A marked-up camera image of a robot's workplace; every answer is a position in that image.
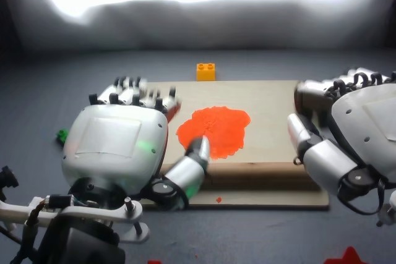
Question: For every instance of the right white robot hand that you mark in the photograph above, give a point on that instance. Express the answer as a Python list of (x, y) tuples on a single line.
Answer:
[(365, 128)]

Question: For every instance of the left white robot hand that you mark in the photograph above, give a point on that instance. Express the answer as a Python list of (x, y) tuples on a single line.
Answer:
[(108, 140)]

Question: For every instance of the wooden rolling pin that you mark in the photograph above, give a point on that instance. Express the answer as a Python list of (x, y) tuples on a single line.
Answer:
[(253, 177)]

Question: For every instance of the green toy brick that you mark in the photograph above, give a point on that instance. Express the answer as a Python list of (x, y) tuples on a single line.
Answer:
[(62, 135)]

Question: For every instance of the grey table cloth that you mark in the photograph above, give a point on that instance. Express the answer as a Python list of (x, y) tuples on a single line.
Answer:
[(46, 75)]

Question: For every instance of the light wooden board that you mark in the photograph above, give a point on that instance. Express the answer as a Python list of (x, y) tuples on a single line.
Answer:
[(269, 106)]

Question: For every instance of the flat orange dough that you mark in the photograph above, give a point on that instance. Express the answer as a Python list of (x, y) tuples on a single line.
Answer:
[(222, 128)]

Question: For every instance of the yellow toy brick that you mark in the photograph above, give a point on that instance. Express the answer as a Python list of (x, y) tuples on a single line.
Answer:
[(205, 72)]

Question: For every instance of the red toy piece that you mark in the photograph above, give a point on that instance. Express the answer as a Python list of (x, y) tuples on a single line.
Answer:
[(346, 257)]

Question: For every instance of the white backdrop sheet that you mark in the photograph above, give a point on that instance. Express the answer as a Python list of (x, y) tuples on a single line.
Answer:
[(198, 29)]

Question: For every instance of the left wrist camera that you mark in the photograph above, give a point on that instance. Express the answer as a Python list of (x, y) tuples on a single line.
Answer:
[(7, 177)]

